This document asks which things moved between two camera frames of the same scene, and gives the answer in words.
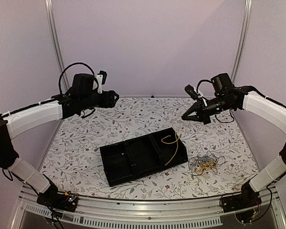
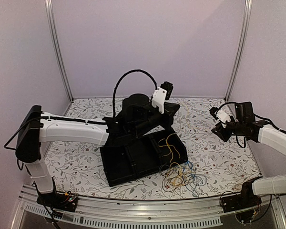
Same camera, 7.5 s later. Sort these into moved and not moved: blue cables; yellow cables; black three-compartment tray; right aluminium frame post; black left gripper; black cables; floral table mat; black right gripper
Moved: black cables; black right gripper; black left gripper; yellow cables; blue cables
Not moved: black three-compartment tray; right aluminium frame post; floral table mat
